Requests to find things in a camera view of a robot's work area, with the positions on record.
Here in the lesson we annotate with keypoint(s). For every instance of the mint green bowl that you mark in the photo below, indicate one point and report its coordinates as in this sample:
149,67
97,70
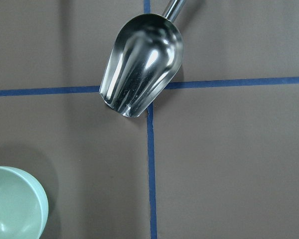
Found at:
23,205

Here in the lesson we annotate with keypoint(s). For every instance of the steel metal scoop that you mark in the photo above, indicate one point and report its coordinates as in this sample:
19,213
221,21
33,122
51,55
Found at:
146,55

